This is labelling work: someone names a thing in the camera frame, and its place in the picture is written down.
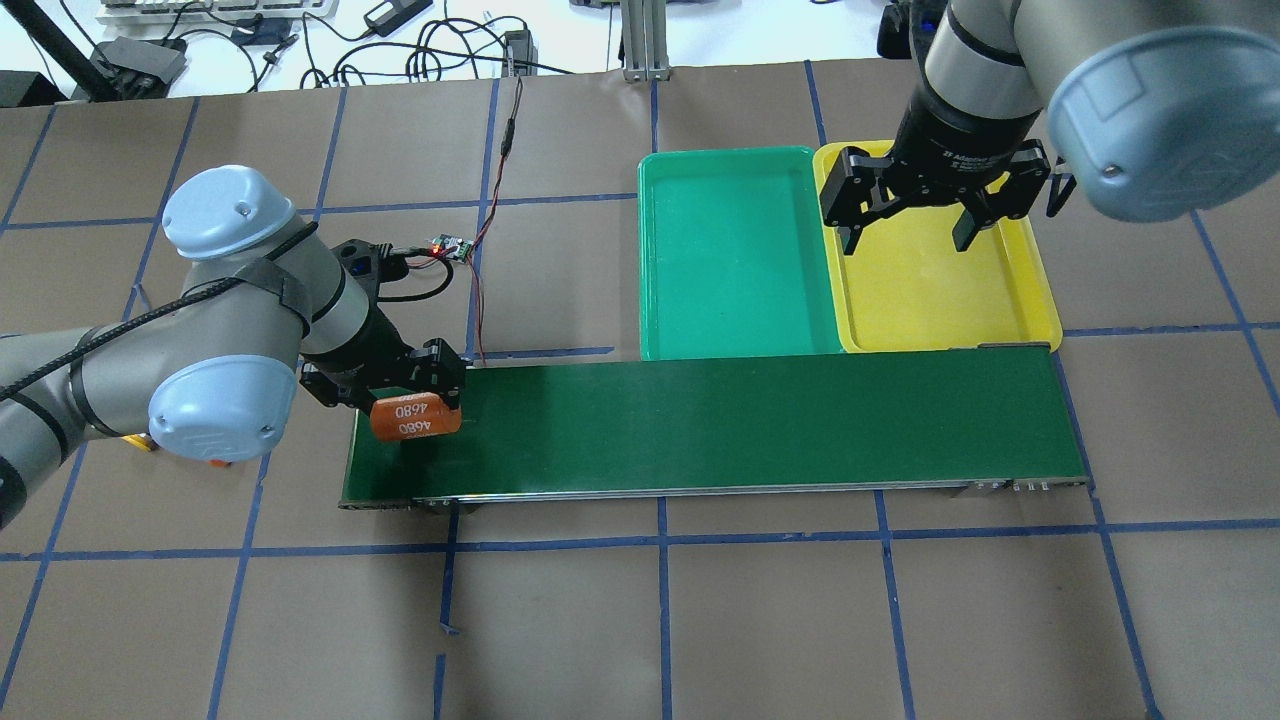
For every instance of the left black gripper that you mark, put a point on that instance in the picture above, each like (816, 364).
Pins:
(381, 346)

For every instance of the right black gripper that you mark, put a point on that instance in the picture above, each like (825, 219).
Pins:
(955, 138)

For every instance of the orange cylinder labelled 4680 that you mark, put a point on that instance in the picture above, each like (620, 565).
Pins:
(415, 416)

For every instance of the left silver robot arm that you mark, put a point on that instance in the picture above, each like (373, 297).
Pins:
(267, 308)

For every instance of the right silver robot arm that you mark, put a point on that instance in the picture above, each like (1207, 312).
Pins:
(1151, 108)

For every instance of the yellow tray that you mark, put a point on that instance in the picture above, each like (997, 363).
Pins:
(906, 288)

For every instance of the small controller circuit board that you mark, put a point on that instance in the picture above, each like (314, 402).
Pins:
(456, 249)

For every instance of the green tray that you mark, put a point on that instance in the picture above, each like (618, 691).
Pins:
(732, 261)

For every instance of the green conveyor belt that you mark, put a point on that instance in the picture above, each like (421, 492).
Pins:
(932, 419)

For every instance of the yellow push button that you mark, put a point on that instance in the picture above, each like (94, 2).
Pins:
(142, 442)

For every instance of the black power adapter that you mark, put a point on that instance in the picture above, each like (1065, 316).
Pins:
(520, 54)

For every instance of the aluminium frame post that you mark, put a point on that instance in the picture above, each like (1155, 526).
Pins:
(644, 41)

